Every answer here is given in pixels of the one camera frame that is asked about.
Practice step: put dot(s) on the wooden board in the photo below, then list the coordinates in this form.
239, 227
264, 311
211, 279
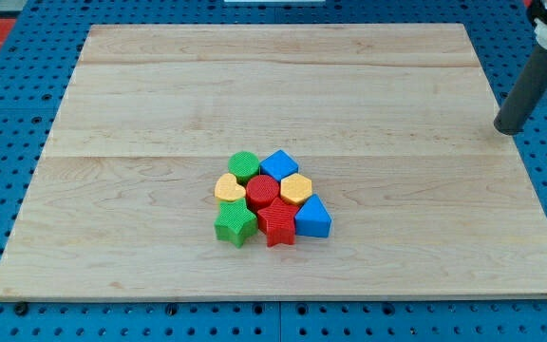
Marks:
393, 124

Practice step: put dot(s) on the red star block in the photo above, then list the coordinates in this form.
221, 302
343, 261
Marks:
276, 221

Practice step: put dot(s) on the red circle block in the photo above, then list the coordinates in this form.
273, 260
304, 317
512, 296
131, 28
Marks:
261, 191

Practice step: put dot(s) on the yellow hexagon block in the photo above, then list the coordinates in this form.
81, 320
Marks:
295, 189

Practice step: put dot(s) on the blue triangle block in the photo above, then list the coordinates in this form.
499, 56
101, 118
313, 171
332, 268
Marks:
313, 219

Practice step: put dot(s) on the green circle block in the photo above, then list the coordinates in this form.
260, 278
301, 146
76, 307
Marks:
244, 165

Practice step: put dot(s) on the yellow heart block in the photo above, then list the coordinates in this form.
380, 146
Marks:
228, 189

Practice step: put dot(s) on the green star block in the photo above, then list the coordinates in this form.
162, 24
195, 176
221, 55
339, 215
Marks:
235, 222

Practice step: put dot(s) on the blue cube block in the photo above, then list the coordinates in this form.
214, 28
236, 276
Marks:
279, 165

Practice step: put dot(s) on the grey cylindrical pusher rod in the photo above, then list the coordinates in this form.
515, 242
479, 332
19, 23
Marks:
524, 95

